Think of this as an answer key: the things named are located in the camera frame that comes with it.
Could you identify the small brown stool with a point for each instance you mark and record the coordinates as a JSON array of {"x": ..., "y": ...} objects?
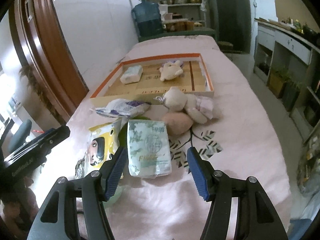
[{"x": 225, "y": 45}]

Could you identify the green metal table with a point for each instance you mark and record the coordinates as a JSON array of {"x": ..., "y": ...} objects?
[{"x": 190, "y": 31}]

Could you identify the green plush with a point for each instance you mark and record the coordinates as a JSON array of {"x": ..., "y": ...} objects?
[{"x": 123, "y": 135}]

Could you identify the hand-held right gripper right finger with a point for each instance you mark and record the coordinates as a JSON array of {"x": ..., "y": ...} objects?
[{"x": 197, "y": 176}]

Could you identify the grey office chair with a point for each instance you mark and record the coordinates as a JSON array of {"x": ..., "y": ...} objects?
[{"x": 20, "y": 135}]

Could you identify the green tissue pack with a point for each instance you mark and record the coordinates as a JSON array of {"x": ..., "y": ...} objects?
[{"x": 147, "y": 150}]

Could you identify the brown wooden door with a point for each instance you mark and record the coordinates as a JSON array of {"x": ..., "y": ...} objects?
[{"x": 55, "y": 55}]

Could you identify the dark refrigerator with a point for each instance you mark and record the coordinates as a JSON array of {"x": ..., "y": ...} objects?
[{"x": 227, "y": 12}]

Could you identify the orange-rimmed wooden tray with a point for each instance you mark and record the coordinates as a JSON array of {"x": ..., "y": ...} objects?
[{"x": 150, "y": 82}]

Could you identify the pink plush ball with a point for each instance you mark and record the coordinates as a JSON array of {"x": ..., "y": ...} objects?
[{"x": 176, "y": 123}]

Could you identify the small purple white plush toy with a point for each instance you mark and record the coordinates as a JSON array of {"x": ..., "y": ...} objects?
[{"x": 170, "y": 71}]

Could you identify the cardboard sheet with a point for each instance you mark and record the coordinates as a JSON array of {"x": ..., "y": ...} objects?
[{"x": 290, "y": 5}]

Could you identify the yellow crate with plants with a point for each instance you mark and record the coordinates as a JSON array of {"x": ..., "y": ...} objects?
[{"x": 277, "y": 82}]

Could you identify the row of amber jars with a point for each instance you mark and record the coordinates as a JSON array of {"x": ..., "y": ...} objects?
[{"x": 180, "y": 25}]

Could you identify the white tissue pack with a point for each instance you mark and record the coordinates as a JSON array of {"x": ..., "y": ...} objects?
[{"x": 131, "y": 75}]

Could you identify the white counter cabinet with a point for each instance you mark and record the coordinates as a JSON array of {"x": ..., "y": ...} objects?
[{"x": 292, "y": 40}]

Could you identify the cream teddy bear plush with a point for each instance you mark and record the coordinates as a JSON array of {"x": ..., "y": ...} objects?
[{"x": 175, "y": 98}]

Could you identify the purple white plastic packet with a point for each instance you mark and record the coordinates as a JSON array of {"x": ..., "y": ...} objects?
[{"x": 117, "y": 107}]

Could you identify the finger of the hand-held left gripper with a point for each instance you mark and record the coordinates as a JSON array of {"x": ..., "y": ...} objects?
[{"x": 53, "y": 135}]

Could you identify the yellow cartoon packet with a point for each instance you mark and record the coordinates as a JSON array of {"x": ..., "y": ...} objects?
[{"x": 100, "y": 147}]

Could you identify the row of bottles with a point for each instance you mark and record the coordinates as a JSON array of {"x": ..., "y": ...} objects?
[{"x": 300, "y": 27}]

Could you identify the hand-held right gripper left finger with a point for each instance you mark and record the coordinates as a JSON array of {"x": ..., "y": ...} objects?
[{"x": 115, "y": 173}]

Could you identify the blue water jug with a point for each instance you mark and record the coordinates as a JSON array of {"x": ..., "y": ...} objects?
[{"x": 147, "y": 15}]

